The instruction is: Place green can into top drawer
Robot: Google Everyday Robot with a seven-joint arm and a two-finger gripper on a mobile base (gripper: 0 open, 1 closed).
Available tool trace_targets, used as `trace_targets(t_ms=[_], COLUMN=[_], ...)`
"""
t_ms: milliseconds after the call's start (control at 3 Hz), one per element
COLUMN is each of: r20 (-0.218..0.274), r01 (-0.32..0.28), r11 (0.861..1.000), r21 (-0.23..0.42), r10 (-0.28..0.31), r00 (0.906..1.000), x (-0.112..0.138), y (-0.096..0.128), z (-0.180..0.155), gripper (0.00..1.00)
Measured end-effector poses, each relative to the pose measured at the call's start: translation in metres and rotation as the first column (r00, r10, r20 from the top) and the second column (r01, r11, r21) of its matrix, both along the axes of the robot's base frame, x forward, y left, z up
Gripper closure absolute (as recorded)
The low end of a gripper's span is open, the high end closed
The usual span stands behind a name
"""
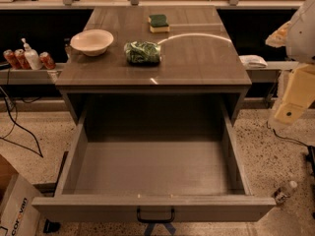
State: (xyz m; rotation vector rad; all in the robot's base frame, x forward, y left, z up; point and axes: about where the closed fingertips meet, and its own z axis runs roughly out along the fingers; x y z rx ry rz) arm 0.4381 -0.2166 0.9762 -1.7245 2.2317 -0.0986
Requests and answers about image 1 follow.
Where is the black drawer handle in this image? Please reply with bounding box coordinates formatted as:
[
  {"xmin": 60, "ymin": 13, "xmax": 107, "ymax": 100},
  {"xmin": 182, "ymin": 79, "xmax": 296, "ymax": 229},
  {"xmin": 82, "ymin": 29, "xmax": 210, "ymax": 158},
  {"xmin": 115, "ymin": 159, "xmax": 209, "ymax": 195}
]
[{"xmin": 136, "ymin": 206, "xmax": 175, "ymax": 223}]

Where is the black cable on floor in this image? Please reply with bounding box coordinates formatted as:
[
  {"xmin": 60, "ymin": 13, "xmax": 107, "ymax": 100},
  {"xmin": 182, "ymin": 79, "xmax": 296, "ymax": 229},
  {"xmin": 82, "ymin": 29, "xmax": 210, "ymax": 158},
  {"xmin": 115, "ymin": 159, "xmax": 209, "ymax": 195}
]
[{"xmin": 0, "ymin": 86, "xmax": 44, "ymax": 159}]

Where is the green and yellow sponge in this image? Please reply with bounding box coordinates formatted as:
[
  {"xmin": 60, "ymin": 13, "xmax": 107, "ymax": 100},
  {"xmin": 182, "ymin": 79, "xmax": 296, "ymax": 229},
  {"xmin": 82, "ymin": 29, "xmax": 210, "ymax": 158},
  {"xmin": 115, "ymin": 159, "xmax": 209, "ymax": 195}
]
[{"xmin": 148, "ymin": 14, "xmax": 169, "ymax": 33}]

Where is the white bowl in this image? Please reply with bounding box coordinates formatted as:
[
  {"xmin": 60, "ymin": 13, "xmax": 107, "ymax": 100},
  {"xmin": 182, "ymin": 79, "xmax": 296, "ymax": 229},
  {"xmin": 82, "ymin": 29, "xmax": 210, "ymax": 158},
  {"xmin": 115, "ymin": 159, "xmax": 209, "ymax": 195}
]
[{"xmin": 70, "ymin": 29, "xmax": 114, "ymax": 57}]

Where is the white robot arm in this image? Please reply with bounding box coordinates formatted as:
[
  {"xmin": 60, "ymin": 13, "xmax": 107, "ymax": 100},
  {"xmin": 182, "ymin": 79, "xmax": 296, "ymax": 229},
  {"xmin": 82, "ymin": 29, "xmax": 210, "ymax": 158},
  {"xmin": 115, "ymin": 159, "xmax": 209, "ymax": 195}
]
[{"xmin": 266, "ymin": 0, "xmax": 315, "ymax": 128}]

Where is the white folded cloth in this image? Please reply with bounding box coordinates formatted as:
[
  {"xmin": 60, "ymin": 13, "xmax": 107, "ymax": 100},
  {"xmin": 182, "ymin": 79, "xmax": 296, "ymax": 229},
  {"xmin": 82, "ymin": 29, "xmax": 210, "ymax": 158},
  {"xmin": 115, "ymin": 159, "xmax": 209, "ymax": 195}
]
[{"xmin": 239, "ymin": 55, "xmax": 268, "ymax": 68}]

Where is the blue tape on floor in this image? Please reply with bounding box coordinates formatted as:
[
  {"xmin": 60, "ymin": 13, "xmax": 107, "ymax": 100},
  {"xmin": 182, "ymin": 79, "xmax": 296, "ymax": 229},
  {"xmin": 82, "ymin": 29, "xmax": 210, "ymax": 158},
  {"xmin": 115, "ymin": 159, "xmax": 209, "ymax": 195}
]
[{"xmin": 144, "ymin": 223, "xmax": 176, "ymax": 236}]

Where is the open grey top drawer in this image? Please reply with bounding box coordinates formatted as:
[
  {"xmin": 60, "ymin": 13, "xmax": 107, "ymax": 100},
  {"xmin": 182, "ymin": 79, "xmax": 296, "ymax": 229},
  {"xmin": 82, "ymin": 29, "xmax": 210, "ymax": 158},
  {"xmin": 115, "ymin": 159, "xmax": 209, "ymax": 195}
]
[{"xmin": 32, "ymin": 94, "xmax": 275, "ymax": 222}]

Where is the grey side shelf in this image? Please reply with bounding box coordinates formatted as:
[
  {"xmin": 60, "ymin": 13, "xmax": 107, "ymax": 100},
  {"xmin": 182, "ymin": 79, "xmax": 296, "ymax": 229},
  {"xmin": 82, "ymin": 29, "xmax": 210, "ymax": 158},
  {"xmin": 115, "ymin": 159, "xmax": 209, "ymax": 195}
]
[
  {"xmin": 246, "ymin": 61, "xmax": 298, "ymax": 83},
  {"xmin": 0, "ymin": 63, "xmax": 65, "ymax": 86}
]

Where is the red soda can left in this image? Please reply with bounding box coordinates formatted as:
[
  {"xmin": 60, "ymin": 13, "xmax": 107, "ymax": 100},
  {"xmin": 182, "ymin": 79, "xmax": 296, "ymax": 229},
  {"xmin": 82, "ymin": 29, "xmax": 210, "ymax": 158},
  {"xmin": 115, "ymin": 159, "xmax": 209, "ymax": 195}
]
[{"xmin": 3, "ymin": 49, "xmax": 21, "ymax": 69}]

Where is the cardboard box with print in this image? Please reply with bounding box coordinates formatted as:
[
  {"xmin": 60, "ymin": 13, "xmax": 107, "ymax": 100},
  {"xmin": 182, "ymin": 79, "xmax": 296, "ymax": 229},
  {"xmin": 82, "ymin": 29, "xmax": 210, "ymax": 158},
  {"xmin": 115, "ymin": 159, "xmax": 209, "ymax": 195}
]
[{"xmin": 0, "ymin": 155, "xmax": 40, "ymax": 236}]

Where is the red soda can middle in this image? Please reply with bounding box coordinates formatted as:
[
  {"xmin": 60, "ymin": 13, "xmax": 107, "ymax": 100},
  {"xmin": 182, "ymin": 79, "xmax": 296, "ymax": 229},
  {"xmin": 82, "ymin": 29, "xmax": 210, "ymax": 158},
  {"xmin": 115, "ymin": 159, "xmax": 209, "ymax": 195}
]
[{"xmin": 15, "ymin": 49, "xmax": 31, "ymax": 70}]

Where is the clear plastic bottle on floor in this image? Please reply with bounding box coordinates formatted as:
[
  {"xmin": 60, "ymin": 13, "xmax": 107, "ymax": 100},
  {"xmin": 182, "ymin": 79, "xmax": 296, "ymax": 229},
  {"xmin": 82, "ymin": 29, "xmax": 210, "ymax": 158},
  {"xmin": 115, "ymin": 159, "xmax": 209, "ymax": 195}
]
[{"xmin": 273, "ymin": 180, "xmax": 298, "ymax": 205}]

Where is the grey cabinet with counter top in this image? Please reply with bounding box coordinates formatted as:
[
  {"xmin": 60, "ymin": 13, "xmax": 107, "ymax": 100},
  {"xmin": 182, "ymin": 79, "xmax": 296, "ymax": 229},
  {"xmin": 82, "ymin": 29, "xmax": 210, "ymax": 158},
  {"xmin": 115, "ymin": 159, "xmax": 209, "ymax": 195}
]
[{"xmin": 56, "ymin": 5, "xmax": 251, "ymax": 120}]

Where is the red soda can right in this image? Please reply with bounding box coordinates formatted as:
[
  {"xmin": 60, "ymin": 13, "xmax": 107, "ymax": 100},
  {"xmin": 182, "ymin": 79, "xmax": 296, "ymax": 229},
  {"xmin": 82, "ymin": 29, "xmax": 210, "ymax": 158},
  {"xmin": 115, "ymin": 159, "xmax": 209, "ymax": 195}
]
[{"xmin": 39, "ymin": 52, "xmax": 56, "ymax": 70}]

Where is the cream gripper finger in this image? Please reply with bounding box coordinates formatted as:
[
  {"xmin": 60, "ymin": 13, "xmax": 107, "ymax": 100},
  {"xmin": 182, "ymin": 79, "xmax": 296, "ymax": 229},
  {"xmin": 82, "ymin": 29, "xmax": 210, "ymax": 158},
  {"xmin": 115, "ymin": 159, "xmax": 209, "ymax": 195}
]
[
  {"xmin": 274, "ymin": 64, "xmax": 315, "ymax": 125},
  {"xmin": 265, "ymin": 22, "xmax": 290, "ymax": 48}
]

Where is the red soda can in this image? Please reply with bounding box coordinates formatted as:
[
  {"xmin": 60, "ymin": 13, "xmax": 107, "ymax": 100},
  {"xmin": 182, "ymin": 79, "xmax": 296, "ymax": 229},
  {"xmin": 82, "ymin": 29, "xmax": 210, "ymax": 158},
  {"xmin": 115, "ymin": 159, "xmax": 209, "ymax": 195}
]
[
  {"xmin": 15, "ymin": 49, "xmax": 31, "ymax": 70},
  {"xmin": 39, "ymin": 52, "xmax": 56, "ymax": 70},
  {"xmin": 3, "ymin": 49, "xmax": 21, "ymax": 69}
]

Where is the grey side shelf left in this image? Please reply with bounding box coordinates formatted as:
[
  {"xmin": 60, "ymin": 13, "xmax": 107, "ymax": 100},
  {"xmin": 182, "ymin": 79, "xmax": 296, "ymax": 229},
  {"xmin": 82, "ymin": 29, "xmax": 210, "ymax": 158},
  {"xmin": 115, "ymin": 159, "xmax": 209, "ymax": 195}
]
[{"xmin": 0, "ymin": 63, "xmax": 65, "ymax": 86}]

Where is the green can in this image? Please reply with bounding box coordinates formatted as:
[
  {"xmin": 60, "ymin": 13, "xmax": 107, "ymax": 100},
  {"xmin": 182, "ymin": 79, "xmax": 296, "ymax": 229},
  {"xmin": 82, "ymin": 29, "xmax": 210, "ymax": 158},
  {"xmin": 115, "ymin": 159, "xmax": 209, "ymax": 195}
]
[{"xmin": 124, "ymin": 41, "xmax": 161, "ymax": 64}]

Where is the grey side shelf right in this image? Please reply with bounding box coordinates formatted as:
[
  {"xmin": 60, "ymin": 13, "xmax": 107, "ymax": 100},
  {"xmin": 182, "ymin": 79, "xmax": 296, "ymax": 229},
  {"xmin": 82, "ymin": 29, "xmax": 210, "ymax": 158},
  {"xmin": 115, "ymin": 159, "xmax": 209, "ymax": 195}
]
[{"xmin": 246, "ymin": 61, "xmax": 298, "ymax": 83}]

